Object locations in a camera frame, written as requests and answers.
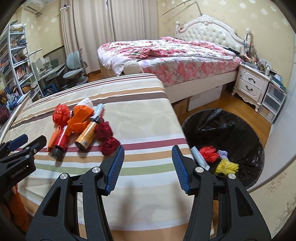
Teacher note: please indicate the light blue powder sachet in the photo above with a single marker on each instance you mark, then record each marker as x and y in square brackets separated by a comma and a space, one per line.
[199, 159]

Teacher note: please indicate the grey study desk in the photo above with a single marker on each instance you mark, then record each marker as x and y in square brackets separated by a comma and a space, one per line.
[44, 72]

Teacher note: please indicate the beige curtains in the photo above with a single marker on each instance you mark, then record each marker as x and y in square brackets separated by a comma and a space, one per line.
[87, 25]

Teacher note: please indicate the grey blue desk chair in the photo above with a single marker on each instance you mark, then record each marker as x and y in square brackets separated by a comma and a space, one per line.
[76, 74]

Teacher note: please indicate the floral quilt bed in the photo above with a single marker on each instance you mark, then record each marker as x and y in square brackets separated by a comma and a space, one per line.
[186, 68]

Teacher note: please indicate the yellow foam net bundle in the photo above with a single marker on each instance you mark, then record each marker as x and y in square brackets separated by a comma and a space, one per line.
[226, 167]

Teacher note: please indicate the red cylinder bottle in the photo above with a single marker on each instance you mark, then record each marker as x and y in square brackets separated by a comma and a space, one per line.
[61, 144]

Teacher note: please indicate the gold brown bottle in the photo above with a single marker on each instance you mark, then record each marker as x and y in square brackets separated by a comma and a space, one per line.
[88, 135]

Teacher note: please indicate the black lined trash bin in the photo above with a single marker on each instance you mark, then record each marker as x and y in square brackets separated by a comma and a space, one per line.
[228, 132]

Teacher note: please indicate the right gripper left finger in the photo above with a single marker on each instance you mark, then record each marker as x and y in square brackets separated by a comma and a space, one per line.
[57, 215]

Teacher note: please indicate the dark red foam net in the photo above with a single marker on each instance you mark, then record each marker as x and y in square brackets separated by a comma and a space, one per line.
[104, 134]

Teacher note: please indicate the orange paper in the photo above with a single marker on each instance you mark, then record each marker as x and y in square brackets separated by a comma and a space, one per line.
[53, 139]

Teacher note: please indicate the white tufted headboard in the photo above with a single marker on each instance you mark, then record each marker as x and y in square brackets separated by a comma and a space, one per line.
[209, 29]

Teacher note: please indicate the white nightstand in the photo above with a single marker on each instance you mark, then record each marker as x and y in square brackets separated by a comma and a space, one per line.
[251, 85]

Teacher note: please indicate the white crumpled tissue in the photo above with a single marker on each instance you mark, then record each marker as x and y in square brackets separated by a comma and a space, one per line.
[85, 103]

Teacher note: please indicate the plastic drawer unit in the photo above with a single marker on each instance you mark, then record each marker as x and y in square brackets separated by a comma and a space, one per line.
[272, 102]

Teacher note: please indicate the white air conditioner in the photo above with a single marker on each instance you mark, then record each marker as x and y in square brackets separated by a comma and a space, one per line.
[34, 6]

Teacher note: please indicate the orange crumpled wrapper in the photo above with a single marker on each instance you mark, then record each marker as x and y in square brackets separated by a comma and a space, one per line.
[80, 120]

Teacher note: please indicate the white bookshelf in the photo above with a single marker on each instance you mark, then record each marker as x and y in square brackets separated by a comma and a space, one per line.
[16, 67]

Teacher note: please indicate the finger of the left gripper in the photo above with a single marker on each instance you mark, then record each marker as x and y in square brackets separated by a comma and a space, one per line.
[17, 142]
[32, 148]

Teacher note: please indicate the red crumpled plastic bag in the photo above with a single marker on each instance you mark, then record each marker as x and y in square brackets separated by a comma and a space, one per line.
[61, 115]

